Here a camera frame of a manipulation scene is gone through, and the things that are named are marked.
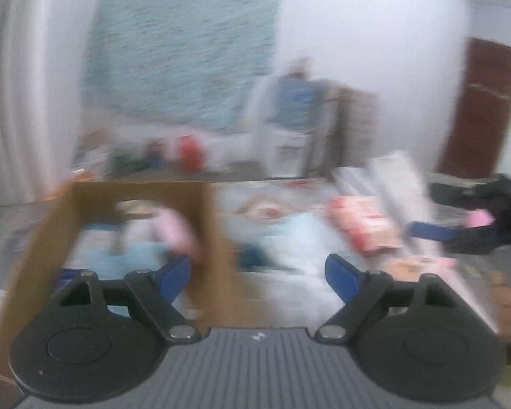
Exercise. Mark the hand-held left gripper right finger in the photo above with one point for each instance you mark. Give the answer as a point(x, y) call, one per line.
point(343, 277)

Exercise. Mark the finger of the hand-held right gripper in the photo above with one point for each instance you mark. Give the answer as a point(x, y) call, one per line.
point(455, 192)
point(434, 231)

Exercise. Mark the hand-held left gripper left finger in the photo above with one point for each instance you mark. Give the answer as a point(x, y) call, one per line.
point(174, 277)

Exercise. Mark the pink striped soft stick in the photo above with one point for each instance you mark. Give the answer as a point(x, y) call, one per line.
point(480, 219)

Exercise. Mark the pink white plush doll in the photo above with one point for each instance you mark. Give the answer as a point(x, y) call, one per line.
point(170, 230)

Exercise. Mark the brown cardboard box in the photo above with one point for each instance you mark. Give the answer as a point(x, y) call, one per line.
point(213, 230)

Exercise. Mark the light blue towel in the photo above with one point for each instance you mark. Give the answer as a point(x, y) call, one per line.
point(102, 249)

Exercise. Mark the white red printed packet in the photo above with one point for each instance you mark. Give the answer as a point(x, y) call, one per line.
point(364, 226)

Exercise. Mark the white plastic bag blue print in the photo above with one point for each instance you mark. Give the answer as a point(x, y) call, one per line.
point(289, 238)

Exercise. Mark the brown wooden door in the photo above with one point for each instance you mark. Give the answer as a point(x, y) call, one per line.
point(479, 110)

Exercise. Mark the fruit print vinyl mat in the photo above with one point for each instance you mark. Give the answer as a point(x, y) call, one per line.
point(259, 204)

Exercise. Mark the rolled floral mats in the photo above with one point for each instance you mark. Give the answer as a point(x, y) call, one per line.
point(353, 128)

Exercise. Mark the red plastic bag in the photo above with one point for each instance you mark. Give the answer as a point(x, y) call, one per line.
point(190, 153)

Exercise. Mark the white water dispenser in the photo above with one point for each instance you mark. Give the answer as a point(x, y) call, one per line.
point(287, 151)

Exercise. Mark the blue water jug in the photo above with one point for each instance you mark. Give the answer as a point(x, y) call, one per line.
point(298, 100)

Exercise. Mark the white curtain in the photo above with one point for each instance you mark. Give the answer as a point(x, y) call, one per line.
point(21, 93)

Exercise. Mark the blue floral wall cloth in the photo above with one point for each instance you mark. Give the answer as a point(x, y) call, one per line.
point(183, 47)

